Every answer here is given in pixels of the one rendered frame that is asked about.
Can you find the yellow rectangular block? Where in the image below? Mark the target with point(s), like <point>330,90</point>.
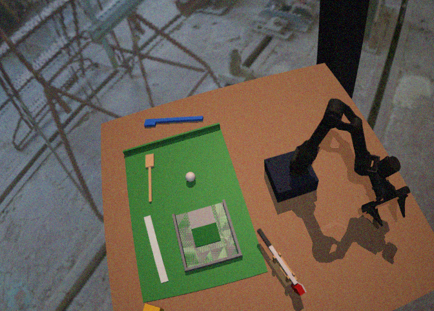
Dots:
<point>151,308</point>

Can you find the white flat bar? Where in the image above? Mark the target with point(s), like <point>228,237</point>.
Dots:
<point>155,249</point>

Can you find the blue l-shaped bar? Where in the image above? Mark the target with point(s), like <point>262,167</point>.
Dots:
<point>153,122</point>

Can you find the white golf ball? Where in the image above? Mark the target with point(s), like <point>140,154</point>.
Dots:
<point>190,177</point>

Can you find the green mat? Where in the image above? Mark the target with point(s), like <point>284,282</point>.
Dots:
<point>206,155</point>

